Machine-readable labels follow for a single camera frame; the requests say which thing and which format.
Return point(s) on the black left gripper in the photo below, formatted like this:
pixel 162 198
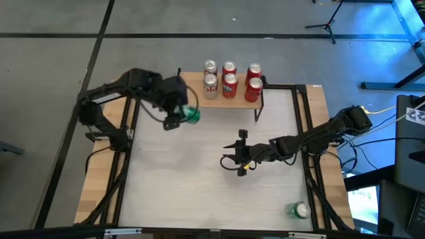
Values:
pixel 172 94

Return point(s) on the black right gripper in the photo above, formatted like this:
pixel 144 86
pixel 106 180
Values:
pixel 254 154

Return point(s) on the green Sprite can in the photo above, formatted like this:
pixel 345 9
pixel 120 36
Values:
pixel 300 210
pixel 193 116

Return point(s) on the silver Diet Coke can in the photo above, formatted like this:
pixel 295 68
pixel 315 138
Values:
pixel 210 88
pixel 210 65

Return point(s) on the orange-red Fanta can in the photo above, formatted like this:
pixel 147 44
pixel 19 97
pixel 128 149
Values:
pixel 230 88

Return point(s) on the red Coca-Cola can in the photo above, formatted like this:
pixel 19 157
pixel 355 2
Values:
pixel 255 69
pixel 254 91
pixel 229 67

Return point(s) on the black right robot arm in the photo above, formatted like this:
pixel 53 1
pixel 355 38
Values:
pixel 315 136

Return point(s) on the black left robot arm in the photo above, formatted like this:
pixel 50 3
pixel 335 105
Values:
pixel 133 81

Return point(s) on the wooden shelf with black legs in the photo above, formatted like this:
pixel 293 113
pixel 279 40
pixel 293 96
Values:
pixel 232 103

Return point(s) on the lit computer screen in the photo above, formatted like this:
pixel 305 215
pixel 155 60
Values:
pixel 363 207

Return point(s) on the black tripod stand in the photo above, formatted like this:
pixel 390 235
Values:
pixel 328 24

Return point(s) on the black desktop device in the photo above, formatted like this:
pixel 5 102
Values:
pixel 395 209

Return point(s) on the grey box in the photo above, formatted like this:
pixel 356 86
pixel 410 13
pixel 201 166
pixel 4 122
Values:
pixel 406 149

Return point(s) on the grey-blue object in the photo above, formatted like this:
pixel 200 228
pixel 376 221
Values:
pixel 10 147

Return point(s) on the printed tag marker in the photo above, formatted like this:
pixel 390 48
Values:
pixel 416 116

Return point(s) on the black aluminium table frame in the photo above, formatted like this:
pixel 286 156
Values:
pixel 300 89

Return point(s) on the silver metal bracket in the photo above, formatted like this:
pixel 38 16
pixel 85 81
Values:
pixel 123 231
pixel 307 235

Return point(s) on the black metal stand frame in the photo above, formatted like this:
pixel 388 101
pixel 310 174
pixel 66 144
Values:
pixel 375 85

